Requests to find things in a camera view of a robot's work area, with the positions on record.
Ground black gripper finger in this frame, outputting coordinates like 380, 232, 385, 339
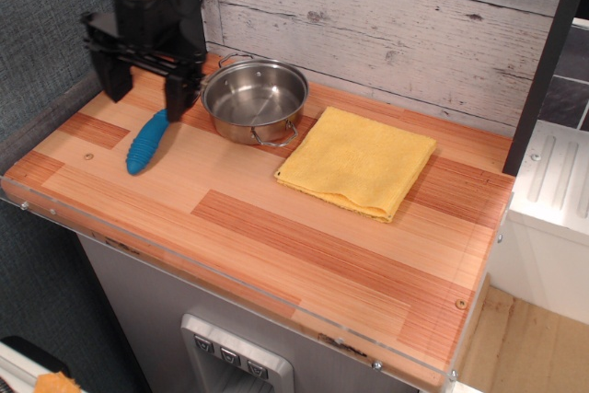
165, 73, 199, 122
90, 51, 133, 102

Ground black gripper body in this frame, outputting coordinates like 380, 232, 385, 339
81, 0, 202, 83

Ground blue handled fork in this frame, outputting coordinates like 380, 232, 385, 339
126, 110, 169, 175

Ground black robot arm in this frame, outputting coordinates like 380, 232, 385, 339
82, 0, 206, 122

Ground stainless steel pot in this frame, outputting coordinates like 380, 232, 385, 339
201, 58, 310, 147

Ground yellow folded cloth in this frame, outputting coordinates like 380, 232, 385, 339
274, 107, 436, 223

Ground clear acrylic edge strip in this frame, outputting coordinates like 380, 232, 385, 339
2, 168, 467, 391

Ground grey toy fridge cabinet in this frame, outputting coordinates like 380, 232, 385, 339
79, 236, 415, 392

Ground silver dispenser panel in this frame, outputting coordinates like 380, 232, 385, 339
180, 314, 295, 392

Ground black orange object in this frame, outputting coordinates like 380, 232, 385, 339
1, 336, 84, 392

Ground white toy sink unit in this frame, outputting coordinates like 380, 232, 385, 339
485, 17, 589, 328

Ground dark right frame post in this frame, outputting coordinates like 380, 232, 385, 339
502, 0, 581, 176

